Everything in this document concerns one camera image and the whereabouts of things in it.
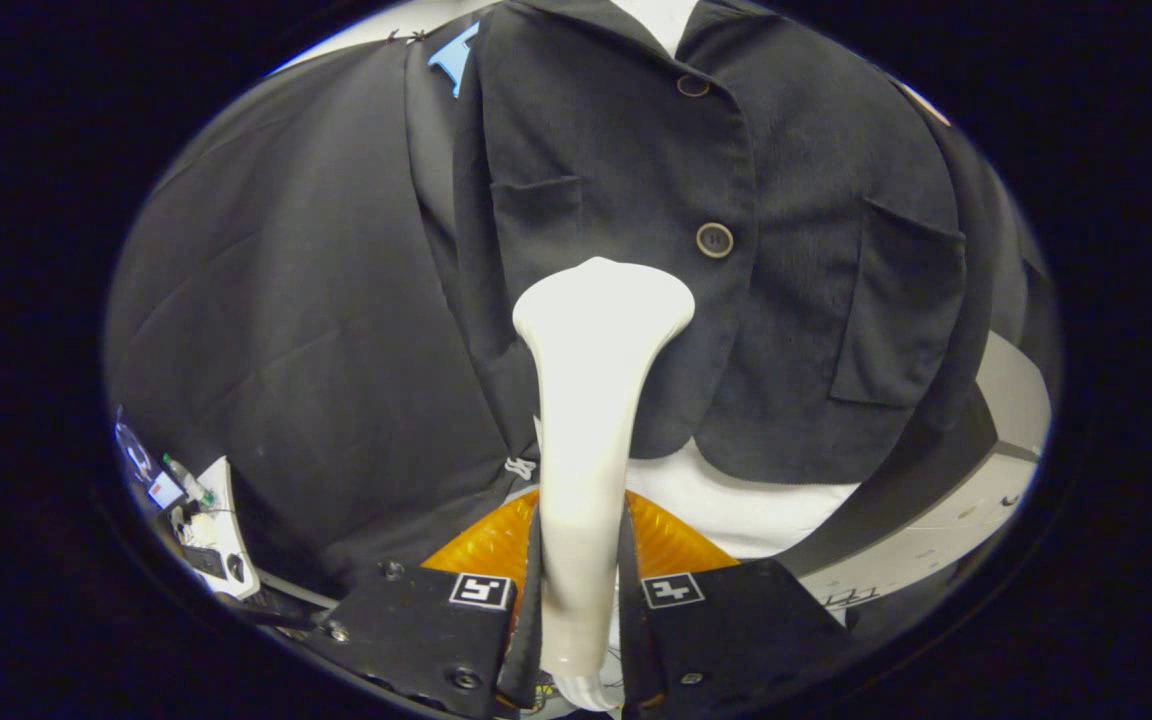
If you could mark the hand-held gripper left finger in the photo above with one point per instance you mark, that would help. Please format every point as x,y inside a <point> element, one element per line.
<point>406,630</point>

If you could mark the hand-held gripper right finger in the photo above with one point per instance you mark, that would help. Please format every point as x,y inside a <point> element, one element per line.
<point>726,630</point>

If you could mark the white shirt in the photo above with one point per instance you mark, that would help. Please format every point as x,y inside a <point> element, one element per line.
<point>736,510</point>

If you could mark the white garment steamer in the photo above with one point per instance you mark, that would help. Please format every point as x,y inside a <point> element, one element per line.
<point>586,400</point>

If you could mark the black blazer jacket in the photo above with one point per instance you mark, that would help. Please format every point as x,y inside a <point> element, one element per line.
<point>786,300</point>

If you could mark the white desk with electronics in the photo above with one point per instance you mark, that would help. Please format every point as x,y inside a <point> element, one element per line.
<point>226,530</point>

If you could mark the grey cabinet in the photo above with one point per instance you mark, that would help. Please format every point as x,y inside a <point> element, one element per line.
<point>936,540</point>

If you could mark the black backdrop cloth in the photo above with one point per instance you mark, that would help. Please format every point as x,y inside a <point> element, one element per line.
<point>286,300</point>

